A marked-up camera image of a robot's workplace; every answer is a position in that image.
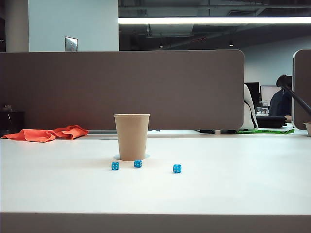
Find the brown paper cup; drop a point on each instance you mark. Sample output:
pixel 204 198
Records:
pixel 132 138

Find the blue translucent die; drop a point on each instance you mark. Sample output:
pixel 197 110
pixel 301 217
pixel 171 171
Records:
pixel 115 166
pixel 177 168
pixel 137 163

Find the brown desk partition panel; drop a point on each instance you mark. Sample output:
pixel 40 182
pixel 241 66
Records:
pixel 97 85
pixel 303 72

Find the white chair back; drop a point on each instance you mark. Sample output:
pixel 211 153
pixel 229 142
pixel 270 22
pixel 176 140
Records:
pixel 248 116

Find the black computer monitor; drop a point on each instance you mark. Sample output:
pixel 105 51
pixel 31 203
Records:
pixel 253 92

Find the brown foreground board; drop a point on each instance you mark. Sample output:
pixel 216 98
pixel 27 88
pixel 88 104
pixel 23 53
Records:
pixel 155 223

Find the long ceiling light strip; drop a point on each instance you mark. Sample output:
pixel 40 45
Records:
pixel 206 20

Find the green tape strip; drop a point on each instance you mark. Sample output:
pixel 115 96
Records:
pixel 266 131

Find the monitor with white screen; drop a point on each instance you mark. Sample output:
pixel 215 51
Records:
pixel 268 93

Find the black flat case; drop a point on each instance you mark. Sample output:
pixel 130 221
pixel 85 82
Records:
pixel 270 121

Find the orange cloth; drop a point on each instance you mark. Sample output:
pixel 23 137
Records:
pixel 36 136

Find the seated person in dark jacket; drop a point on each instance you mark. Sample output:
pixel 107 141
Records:
pixel 279 104

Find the black diagonal pole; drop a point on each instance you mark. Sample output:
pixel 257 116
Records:
pixel 298 98

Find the beige paper bowl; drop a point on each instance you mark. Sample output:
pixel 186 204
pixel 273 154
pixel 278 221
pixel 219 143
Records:
pixel 307 128

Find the metal wall switch plate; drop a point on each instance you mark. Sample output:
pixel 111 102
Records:
pixel 71 44

